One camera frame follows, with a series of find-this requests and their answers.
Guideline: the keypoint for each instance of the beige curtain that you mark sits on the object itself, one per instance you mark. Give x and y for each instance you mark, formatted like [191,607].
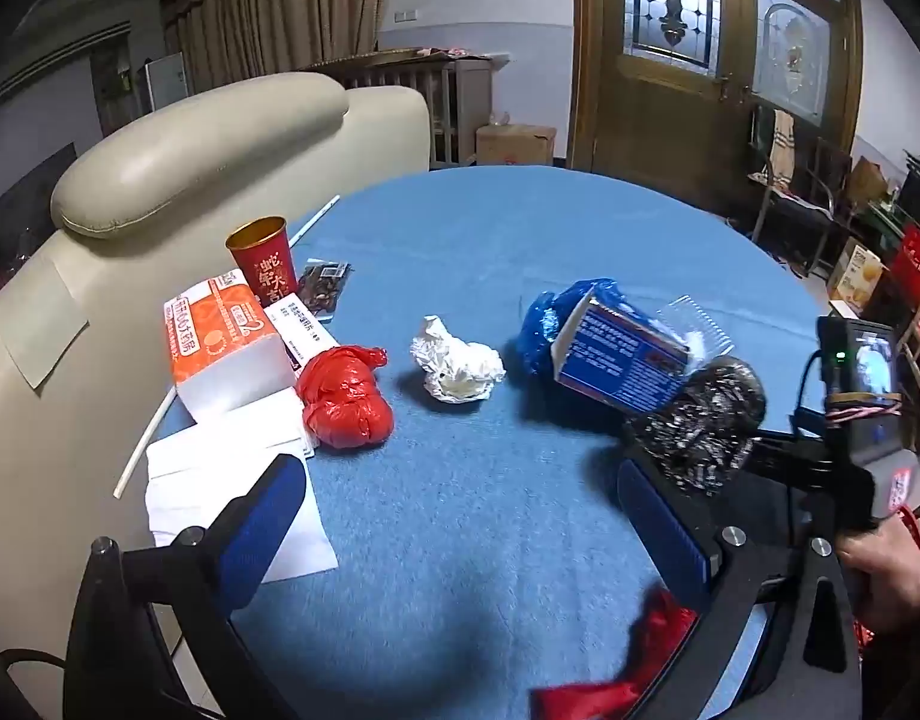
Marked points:
[280,7]

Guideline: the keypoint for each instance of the orange tissue pack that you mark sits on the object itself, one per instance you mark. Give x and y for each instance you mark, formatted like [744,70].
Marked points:
[220,352]

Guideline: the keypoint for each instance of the white appliance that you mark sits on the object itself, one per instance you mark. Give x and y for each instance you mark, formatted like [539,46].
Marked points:
[165,81]

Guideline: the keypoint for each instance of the red paper cup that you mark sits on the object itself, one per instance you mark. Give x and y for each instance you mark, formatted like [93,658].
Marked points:
[269,266]

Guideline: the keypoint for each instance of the white paper sheets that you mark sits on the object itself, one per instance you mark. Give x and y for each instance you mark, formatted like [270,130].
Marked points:
[227,480]

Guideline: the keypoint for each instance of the blue tablecloth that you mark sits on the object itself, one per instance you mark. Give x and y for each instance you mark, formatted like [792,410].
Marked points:
[467,255]

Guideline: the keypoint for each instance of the brown cardboard box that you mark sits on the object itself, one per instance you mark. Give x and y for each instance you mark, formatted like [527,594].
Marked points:
[516,144]

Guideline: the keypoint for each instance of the orange fruit box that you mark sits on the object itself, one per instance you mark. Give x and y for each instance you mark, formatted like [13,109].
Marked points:
[857,277]

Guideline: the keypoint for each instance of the beige leather sofa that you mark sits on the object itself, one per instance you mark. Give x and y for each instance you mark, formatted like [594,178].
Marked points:
[205,150]

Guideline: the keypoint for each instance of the steel scourer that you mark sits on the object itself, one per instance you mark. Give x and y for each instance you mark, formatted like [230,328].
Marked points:
[617,360]

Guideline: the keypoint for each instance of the red plastic wrap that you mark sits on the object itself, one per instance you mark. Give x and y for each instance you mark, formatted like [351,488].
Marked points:
[655,630]

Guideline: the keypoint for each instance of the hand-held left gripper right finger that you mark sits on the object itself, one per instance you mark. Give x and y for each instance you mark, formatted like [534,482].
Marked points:
[659,532]

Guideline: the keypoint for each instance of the blue plastic bag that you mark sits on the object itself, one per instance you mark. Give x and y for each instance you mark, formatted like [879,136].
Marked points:
[539,330]

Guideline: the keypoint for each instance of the red plastic bag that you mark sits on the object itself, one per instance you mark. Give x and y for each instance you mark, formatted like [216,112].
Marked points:
[347,397]

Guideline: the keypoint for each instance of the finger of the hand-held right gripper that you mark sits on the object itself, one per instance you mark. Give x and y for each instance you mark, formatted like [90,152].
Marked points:
[771,457]

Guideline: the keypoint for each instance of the dark metal chair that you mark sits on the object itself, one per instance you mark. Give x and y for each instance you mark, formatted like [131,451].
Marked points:
[797,202]

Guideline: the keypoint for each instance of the red gift box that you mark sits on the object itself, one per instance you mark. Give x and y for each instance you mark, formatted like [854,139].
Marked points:
[917,262]

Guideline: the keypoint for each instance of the person's right hand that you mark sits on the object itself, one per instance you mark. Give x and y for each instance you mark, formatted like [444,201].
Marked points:
[895,577]

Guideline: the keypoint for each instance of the dark snack packet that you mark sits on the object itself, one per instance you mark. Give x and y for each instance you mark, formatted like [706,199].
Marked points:
[325,285]

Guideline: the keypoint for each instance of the white printed packet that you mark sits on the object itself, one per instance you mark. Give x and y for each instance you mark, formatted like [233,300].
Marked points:
[302,330]

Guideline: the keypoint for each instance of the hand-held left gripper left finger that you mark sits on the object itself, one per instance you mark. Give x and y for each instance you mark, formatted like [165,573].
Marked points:
[265,525]

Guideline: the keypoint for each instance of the wooden radiator cabinet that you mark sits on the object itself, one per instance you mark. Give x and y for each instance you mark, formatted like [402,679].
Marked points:
[430,90]

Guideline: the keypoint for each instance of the long white plastic rod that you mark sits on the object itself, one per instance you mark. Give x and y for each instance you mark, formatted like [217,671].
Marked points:
[317,217]

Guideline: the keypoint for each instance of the wooden glass door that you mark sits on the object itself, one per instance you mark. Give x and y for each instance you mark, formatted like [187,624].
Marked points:
[655,112]

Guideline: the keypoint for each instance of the dark wall screen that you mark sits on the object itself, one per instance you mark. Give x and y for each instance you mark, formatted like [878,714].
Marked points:
[25,202]

